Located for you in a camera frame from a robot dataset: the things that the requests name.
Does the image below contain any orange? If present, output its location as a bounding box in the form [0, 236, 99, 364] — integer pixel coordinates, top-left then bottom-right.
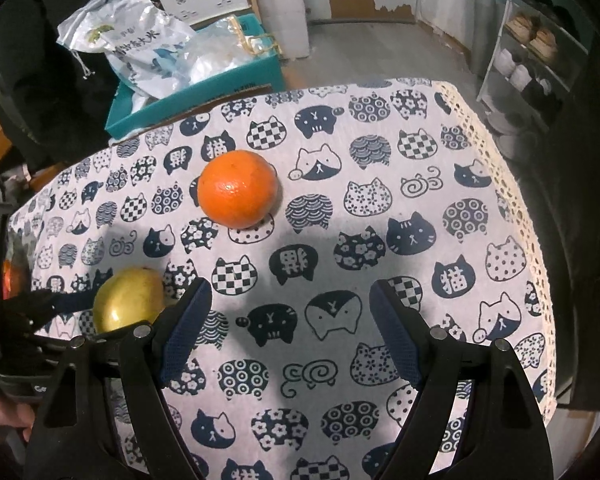
[197, 150, 279, 229]

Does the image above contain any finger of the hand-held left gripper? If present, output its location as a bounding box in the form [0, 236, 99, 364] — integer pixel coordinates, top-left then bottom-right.
[2, 287, 71, 333]

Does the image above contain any white shoe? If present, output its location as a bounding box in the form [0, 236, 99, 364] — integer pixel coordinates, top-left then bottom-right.
[494, 49, 517, 77]
[511, 64, 533, 92]

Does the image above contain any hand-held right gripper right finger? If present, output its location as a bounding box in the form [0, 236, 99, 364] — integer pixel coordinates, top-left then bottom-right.
[369, 279, 551, 480]

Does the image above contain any metal shoe rack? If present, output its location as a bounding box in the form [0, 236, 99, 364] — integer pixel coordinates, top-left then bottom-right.
[477, 0, 597, 136]

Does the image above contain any clear plastic bag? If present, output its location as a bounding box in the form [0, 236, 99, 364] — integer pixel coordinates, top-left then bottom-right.
[180, 17, 266, 86]

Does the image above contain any cat print tablecloth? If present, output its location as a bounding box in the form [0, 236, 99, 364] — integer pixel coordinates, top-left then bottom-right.
[7, 77, 561, 480]

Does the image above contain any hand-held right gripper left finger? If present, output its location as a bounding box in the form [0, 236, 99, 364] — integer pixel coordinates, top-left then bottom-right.
[24, 277, 213, 480]

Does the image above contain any white paper roll stack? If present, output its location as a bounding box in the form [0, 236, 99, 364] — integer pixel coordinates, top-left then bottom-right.
[254, 0, 311, 61]

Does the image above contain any yellow green apple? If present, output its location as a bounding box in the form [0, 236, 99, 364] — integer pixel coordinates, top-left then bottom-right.
[92, 267, 166, 335]

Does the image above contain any white printed rice bag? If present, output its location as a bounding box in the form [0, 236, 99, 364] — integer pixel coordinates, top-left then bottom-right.
[56, 0, 197, 98]

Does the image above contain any person's left hand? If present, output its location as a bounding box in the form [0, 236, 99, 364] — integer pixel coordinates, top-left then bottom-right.
[0, 395, 35, 443]

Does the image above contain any teal cardboard box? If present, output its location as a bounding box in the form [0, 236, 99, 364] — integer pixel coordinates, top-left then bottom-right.
[105, 14, 287, 140]

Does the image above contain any dark jacket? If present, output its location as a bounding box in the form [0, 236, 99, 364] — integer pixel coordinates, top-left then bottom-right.
[0, 0, 116, 171]

